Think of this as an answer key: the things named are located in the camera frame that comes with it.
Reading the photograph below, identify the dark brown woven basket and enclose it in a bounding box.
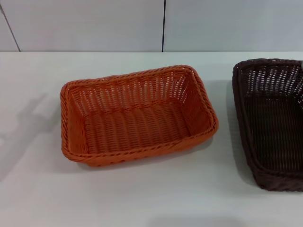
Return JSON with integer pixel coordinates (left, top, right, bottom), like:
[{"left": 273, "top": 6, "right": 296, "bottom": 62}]
[{"left": 232, "top": 58, "right": 303, "bottom": 192}]

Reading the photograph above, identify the orange woven plastic basket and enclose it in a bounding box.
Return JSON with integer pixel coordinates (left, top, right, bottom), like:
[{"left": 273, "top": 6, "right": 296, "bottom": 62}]
[{"left": 60, "top": 64, "right": 220, "bottom": 168}]

